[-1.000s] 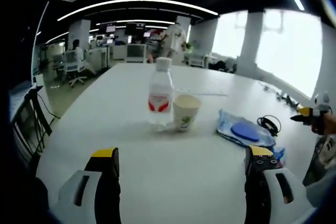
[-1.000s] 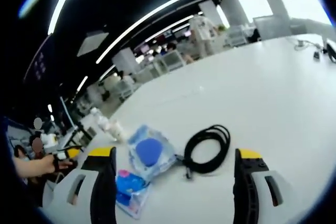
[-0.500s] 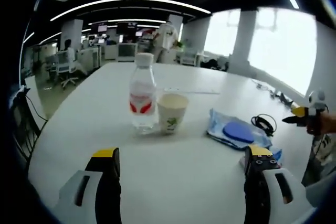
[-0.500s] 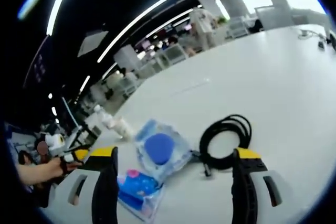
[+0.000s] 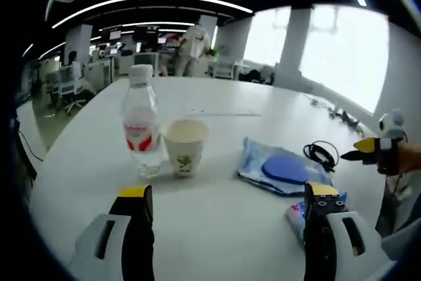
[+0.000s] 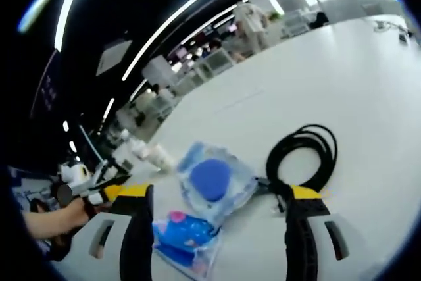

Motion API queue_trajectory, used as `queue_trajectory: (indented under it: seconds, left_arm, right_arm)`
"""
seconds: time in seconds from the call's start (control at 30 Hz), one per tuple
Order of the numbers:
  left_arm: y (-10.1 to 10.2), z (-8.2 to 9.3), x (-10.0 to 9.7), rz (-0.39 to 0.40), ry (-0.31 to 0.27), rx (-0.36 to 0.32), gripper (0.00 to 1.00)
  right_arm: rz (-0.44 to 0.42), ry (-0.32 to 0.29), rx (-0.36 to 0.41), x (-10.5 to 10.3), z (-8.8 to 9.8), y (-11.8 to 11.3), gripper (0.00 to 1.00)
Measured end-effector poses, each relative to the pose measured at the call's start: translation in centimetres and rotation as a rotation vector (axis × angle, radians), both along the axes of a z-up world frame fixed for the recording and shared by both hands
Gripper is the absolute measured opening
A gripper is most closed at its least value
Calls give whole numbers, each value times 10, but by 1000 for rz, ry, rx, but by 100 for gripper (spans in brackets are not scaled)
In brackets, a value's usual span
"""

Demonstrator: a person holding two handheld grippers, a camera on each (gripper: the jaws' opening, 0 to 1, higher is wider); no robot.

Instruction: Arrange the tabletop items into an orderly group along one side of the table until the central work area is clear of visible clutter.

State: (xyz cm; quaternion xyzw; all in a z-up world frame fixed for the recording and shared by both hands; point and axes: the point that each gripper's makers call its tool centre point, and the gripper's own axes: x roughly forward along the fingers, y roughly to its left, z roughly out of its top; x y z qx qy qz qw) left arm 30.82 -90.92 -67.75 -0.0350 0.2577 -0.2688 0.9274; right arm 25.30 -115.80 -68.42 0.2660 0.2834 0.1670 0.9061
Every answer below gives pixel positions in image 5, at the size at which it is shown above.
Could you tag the white tabletop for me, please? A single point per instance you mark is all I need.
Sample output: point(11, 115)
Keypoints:
point(230, 221)

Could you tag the green potted plant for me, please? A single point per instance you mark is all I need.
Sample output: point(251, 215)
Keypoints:
point(214, 53)

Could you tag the person's right hand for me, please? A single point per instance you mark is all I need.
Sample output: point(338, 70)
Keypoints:
point(393, 162)

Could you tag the white office chair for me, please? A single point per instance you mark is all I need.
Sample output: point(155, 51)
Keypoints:
point(67, 88)

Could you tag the blue tissue packet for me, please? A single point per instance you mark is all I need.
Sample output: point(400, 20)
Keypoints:
point(296, 218)

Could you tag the clear plastic water bottle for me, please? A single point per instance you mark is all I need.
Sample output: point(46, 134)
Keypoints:
point(142, 123)

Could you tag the wet wipes pack blue lid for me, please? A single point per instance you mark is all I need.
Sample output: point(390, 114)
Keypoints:
point(279, 169)

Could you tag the white paper cup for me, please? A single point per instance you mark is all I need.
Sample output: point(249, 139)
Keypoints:
point(185, 149)

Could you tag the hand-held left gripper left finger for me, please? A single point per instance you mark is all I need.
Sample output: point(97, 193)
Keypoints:
point(138, 235)

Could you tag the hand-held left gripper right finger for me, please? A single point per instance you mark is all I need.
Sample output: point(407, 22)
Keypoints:
point(317, 235)

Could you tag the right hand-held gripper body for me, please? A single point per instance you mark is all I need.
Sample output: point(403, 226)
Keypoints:
point(393, 126)

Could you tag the person's grey shirt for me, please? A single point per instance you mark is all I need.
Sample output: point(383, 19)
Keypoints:
point(398, 215)

